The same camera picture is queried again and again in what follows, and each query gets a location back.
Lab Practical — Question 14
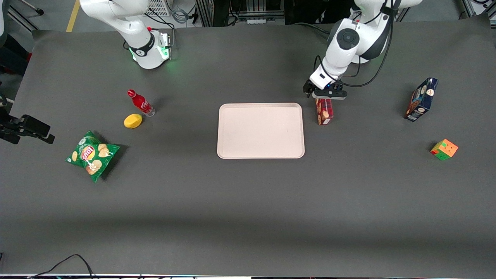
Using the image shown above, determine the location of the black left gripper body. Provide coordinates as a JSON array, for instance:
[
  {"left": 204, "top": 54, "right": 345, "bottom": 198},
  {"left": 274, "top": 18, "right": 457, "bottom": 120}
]
[{"left": 303, "top": 79, "right": 343, "bottom": 97}]

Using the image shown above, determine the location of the red cookie box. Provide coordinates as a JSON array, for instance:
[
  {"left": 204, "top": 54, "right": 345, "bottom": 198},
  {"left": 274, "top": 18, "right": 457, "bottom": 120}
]
[{"left": 315, "top": 98, "right": 334, "bottom": 126}]

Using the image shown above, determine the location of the white plastic tray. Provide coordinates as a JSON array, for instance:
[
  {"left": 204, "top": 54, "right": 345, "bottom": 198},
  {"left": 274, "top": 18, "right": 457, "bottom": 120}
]
[{"left": 217, "top": 103, "right": 305, "bottom": 160}]

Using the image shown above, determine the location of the blue cookie box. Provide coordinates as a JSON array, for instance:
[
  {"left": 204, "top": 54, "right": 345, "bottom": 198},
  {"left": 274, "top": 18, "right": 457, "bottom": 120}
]
[{"left": 403, "top": 77, "right": 439, "bottom": 122}]

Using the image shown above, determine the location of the white vented box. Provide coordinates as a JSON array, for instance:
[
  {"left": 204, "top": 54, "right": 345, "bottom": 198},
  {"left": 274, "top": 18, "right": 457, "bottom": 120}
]
[{"left": 145, "top": 0, "right": 171, "bottom": 17}]

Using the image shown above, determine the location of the multicoloured puzzle cube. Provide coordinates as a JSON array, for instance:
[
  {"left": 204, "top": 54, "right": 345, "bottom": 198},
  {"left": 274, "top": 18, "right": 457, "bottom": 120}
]
[{"left": 430, "top": 139, "right": 459, "bottom": 161}]

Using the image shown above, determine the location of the red cola bottle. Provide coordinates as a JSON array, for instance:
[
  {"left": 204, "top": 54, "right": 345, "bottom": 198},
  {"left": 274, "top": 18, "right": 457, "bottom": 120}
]
[{"left": 127, "top": 89, "right": 156, "bottom": 117}]

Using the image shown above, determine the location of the yellow lemon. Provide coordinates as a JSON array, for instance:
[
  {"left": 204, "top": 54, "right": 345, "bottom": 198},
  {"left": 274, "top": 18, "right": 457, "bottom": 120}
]
[{"left": 124, "top": 114, "right": 143, "bottom": 129}]

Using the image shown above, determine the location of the green chips bag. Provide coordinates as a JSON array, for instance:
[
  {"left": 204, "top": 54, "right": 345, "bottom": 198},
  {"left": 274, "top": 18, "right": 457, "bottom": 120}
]
[{"left": 65, "top": 131, "right": 121, "bottom": 183}]

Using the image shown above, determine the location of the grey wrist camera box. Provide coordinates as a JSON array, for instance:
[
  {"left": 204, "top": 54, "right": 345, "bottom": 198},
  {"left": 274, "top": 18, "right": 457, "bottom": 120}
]
[{"left": 313, "top": 90, "right": 347, "bottom": 100}]

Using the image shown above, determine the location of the black base cable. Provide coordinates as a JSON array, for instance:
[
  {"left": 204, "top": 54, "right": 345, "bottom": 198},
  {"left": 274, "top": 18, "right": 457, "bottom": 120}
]
[{"left": 294, "top": 22, "right": 334, "bottom": 40}]

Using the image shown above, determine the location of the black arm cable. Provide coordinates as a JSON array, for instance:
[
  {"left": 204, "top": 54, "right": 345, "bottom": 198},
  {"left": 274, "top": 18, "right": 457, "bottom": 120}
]
[{"left": 316, "top": 0, "right": 396, "bottom": 88}]

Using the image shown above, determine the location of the aluminium frame post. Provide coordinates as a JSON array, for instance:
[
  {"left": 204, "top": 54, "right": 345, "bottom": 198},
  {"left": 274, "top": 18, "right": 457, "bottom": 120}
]
[{"left": 196, "top": 0, "right": 214, "bottom": 28}]

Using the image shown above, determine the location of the grey coiled cable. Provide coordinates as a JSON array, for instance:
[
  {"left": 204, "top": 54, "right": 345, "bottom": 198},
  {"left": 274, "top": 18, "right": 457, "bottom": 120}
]
[{"left": 172, "top": 2, "right": 189, "bottom": 24}]

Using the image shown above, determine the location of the black floor cable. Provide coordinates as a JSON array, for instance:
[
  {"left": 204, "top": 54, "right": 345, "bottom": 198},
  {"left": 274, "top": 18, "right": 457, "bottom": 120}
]
[{"left": 33, "top": 254, "right": 95, "bottom": 279}]

